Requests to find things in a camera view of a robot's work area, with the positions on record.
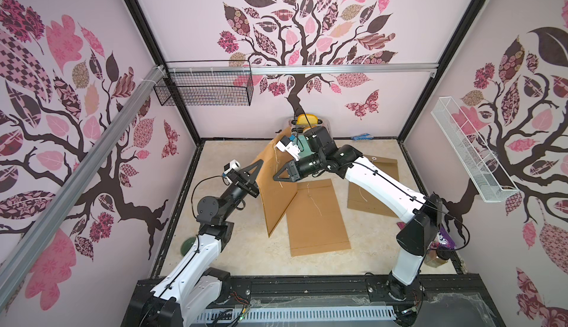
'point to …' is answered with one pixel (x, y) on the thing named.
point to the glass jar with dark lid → (438, 257)
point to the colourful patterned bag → (442, 239)
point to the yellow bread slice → (312, 119)
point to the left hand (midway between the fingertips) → (263, 165)
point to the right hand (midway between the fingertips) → (275, 182)
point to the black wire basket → (208, 89)
